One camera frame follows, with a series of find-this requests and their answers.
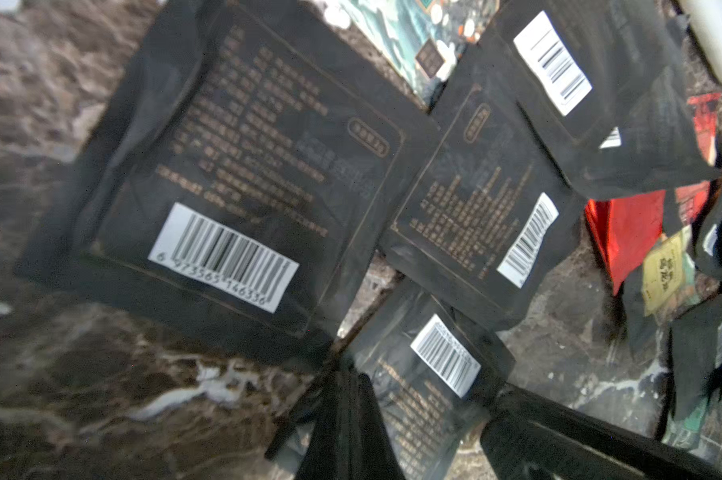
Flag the black tea bag barcode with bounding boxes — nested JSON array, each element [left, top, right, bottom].
[[482, 1, 720, 200]]

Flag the teal tea bag left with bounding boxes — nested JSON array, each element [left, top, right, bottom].
[[316, 0, 501, 107]]

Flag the large black tea bag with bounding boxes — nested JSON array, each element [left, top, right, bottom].
[[15, 1, 438, 373]]

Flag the yellow oolong tea bag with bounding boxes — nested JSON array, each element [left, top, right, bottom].
[[622, 226, 700, 357]]

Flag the pink red tea bag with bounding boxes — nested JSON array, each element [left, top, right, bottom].
[[675, 92, 722, 227]]

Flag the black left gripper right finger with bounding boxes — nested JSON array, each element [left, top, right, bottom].
[[480, 385, 722, 479]]

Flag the orange red foil tea bag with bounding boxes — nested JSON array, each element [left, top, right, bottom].
[[585, 191, 666, 296]]

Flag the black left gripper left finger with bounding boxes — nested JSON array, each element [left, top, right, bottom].
[[295, 369, 404, 479]]

